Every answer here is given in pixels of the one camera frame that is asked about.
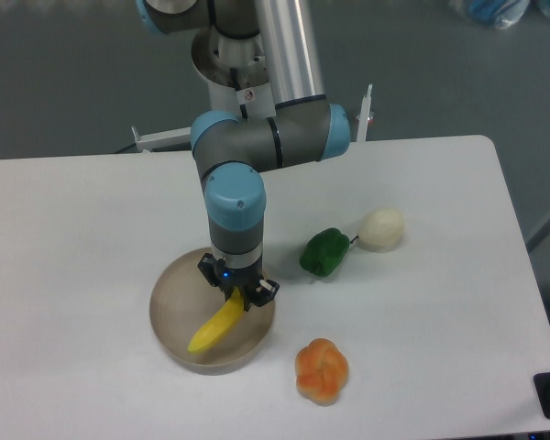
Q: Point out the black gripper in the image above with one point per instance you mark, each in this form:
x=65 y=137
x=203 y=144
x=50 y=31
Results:
x=254 y=288

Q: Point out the yellow banana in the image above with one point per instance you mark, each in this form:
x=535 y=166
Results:
x=219 y=325

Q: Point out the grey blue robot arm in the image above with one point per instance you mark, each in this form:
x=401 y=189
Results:
x=232 y=155

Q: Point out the beige round plate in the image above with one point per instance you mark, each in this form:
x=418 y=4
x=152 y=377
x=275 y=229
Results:
x=182 y=301

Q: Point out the green bell pepper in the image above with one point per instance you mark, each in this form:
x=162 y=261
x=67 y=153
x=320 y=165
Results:
x=324 y=252

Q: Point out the orange knotted bread roll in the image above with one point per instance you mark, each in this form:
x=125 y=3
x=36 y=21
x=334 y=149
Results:
x=321 y=371

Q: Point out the blue plastic bag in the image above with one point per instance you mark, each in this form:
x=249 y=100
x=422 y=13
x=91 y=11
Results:
x=498 y=14

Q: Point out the white metal bracket left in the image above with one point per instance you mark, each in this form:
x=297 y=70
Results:
x=178 y=139

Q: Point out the white metal post right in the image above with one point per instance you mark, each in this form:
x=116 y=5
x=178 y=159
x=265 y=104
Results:
x=365 y=115

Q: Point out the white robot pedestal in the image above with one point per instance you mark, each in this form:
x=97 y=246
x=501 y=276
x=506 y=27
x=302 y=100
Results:
x=235 y=71

